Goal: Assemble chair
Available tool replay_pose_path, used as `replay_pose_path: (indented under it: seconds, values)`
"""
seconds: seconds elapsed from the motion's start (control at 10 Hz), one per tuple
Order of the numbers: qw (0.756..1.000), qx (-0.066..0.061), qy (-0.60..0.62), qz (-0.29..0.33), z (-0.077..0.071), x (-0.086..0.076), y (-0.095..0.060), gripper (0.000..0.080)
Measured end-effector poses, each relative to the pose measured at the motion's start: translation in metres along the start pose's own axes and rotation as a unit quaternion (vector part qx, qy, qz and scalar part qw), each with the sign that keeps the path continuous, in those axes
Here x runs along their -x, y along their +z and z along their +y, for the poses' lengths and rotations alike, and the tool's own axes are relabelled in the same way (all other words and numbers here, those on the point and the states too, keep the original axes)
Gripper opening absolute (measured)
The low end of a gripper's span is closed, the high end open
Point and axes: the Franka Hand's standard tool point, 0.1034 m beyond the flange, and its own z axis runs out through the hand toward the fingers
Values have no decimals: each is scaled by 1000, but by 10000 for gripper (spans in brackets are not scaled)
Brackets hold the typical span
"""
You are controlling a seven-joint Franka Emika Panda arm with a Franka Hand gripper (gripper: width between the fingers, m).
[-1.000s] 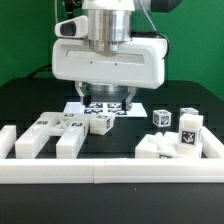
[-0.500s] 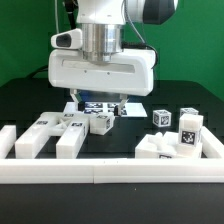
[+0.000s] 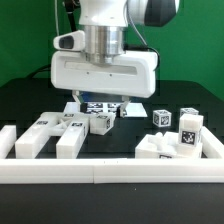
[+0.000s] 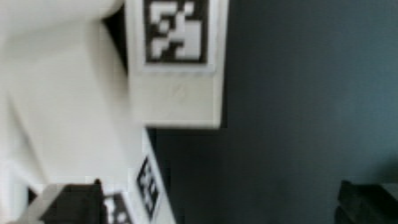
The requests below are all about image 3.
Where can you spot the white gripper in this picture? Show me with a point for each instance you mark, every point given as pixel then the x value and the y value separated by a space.
pixel 130 75

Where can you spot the white chair back frame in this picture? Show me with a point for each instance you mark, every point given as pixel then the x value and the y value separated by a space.
pixel 70 128

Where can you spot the white chair seat plate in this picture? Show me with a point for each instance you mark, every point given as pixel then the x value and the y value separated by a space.
pixel 166 146

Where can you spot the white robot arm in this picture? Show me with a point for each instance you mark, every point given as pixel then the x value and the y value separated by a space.
pixel 95 59

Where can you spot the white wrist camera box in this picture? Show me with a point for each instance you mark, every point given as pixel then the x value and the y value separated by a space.
pixel 73 41

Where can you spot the black camera stand pole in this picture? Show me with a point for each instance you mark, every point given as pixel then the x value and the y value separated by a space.
pixel 70 6

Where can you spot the white U-shaped fence frame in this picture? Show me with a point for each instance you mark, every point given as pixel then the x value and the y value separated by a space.
pixel 43 171

